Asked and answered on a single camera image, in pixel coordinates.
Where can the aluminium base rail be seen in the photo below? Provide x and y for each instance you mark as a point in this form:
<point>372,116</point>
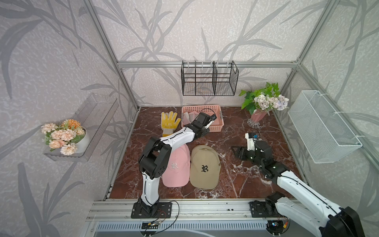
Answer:
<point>212,209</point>

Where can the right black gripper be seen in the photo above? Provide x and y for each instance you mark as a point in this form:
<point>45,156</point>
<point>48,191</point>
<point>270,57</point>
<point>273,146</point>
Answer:
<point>238,152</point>

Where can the clear acrylic shelf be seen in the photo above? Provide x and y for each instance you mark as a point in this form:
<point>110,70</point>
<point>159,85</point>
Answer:
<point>94,114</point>

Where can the black wire rack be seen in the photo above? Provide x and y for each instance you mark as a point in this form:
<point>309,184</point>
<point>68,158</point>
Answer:
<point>209,78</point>

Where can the white mesh wall basket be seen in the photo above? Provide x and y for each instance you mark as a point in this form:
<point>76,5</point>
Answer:
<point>323,131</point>

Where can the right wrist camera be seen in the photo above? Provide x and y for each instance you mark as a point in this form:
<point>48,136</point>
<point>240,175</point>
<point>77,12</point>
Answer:
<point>251,140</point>

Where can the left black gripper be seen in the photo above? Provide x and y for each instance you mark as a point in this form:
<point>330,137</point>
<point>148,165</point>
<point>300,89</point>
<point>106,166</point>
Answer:
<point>205,132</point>

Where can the yellow work glove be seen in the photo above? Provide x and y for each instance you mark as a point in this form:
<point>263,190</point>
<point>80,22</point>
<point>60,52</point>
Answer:
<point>169,123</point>

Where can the white pot peach flowers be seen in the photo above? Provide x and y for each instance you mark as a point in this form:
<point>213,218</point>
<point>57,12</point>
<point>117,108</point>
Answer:
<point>69,137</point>

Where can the pink baseball cap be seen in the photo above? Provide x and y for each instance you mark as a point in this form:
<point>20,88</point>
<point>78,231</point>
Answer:
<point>177,173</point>
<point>188,118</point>

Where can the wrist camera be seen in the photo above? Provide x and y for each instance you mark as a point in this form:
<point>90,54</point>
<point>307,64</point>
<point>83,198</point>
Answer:
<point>251,140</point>
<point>211,120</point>

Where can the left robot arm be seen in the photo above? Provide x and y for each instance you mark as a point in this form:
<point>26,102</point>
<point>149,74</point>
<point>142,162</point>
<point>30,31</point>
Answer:
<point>154,161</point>

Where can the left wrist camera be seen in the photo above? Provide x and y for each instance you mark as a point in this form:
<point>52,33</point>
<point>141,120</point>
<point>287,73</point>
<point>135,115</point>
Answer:
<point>211,120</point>

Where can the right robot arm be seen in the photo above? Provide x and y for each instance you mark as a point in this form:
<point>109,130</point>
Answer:
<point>346,223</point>

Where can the beige baseball cap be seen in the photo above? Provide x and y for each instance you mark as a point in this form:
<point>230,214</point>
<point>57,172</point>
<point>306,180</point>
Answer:
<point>204,168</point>

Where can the pink vase with flowers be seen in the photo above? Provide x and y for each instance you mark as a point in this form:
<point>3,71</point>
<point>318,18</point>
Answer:
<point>261,102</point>

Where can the pink plastic basket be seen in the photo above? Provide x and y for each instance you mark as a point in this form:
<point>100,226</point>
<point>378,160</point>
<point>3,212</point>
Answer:
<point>217,125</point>

